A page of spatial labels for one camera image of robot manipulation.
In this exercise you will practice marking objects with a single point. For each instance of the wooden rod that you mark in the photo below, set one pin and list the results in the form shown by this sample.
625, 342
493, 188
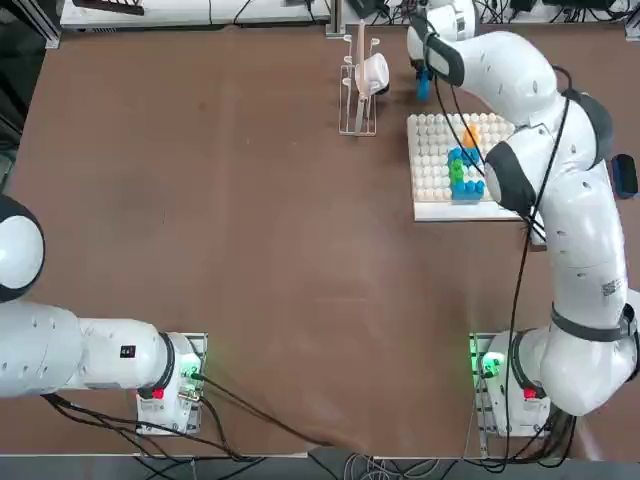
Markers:
361, 50

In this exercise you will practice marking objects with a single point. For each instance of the white studded baseplate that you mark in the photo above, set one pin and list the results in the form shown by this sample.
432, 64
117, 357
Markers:
430, 150

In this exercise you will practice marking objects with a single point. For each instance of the blue three-stud block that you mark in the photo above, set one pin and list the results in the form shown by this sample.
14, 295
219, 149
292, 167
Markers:
469, 192
465, 156
423, 87

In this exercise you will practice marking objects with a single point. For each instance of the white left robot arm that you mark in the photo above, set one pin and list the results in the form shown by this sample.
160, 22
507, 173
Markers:
50, 345

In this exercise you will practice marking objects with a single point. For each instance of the black and blue eraser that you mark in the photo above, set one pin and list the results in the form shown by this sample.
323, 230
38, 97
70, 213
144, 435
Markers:
626, 175

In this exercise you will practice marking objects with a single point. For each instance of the yellow two-stud block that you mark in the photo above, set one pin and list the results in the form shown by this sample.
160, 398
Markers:
471, 135

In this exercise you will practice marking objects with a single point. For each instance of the white cup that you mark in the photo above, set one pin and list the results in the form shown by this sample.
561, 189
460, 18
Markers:
377, 72

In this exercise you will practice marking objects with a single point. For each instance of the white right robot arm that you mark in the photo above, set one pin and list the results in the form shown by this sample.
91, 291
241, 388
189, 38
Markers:
500, 65

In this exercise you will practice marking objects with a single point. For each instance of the aluminium frame profile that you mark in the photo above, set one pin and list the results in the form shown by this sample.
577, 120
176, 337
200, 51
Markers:
632, 29
42, 25

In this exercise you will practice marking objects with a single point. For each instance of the aluminium camera post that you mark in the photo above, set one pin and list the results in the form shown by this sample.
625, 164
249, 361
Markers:
335, 17

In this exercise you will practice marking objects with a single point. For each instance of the green toy block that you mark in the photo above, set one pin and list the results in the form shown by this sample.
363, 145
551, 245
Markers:
456, 170

